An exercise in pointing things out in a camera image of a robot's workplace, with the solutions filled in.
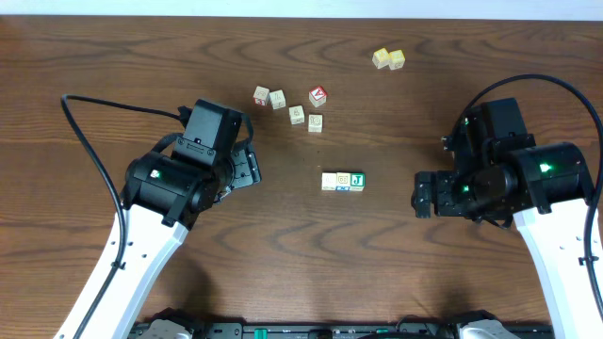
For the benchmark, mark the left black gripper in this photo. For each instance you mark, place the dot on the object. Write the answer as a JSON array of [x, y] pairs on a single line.
[[242, 174]]

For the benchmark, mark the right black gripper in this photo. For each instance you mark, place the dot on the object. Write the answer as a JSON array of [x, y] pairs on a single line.
[[448, 182]]

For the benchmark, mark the green letter J block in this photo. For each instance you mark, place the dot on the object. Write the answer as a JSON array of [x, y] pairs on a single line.
[[357, 181]]

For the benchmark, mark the plain white wooden block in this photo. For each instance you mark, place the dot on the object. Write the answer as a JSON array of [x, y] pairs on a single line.
[[328, 181]]

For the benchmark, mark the blue edged picture block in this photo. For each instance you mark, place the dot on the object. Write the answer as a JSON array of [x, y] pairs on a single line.
[[342, 181]]

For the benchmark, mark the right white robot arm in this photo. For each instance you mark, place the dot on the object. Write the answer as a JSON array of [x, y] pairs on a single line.
[[547, 193]]

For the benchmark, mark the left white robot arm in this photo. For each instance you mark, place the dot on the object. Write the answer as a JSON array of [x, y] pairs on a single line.
[[160, 203]]

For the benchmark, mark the wooden block animal picture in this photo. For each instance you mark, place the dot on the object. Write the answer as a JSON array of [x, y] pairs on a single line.
[[296, 114]]

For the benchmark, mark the wooden block red bottom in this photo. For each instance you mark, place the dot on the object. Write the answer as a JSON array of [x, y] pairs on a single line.
[[261, 96]]

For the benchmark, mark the plain wooden picture block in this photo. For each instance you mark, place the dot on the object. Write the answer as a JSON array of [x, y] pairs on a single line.
[[277, 99]]

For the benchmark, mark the wooden block round picture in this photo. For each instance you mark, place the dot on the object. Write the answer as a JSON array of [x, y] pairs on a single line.
[[315, 123]]

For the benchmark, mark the red letter A block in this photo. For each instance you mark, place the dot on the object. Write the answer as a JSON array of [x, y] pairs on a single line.
[[318, 96]]

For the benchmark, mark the yellow block right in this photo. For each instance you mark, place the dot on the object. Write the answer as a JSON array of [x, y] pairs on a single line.
[[396, 60]]

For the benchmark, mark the yellow block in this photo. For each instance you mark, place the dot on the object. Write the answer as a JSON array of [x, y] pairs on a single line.
[[381, 58], [396, 60]]

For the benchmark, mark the yellow block left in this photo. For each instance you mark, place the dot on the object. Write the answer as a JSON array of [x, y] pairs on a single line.
[[381, 58]]

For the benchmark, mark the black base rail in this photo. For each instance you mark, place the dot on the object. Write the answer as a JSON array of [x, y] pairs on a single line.
[[177, 324]]

